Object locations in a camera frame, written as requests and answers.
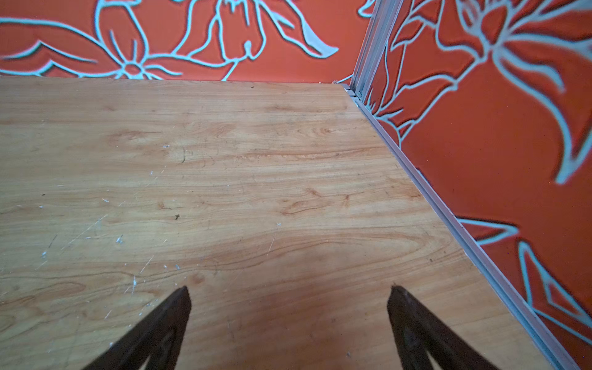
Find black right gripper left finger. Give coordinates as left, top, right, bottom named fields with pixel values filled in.
left=86, top=286, right=192, bottom=369

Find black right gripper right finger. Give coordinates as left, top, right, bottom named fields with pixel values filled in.
left=387, top=285, right=496, bottom=369

